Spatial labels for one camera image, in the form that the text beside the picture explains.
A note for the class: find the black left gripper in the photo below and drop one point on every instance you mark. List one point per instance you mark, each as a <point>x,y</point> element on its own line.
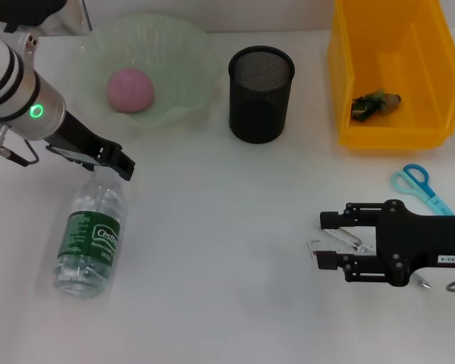
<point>77,136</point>

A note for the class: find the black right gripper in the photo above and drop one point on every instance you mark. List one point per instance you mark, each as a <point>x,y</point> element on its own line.
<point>409,242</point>

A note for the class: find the clear silver pen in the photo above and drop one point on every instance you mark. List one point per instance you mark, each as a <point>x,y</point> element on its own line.
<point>349,237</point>

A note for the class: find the transparent plastic ruler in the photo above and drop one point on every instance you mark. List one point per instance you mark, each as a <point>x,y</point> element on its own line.
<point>314,246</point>

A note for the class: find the Cestbon water bottle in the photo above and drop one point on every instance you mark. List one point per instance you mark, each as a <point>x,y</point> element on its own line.
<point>91,235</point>

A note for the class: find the pink peach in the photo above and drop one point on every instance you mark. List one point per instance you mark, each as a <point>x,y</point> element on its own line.
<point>130,91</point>

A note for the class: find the blue scissors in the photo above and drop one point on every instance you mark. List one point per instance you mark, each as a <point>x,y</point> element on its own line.
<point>421,186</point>

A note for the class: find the green plastic wrapper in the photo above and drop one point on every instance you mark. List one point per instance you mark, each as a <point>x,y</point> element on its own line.
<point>371,106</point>

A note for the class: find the green glass fruit plate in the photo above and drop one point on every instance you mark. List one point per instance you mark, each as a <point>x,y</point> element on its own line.
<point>174,57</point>

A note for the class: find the black mesh pen cup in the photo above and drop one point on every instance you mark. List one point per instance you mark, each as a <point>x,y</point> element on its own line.
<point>259,110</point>

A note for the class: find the yellow plastic storage bin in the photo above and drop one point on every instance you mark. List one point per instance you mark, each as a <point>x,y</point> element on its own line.
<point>394,57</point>

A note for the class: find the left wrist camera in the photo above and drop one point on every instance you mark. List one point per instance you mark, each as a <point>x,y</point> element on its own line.
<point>22,13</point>

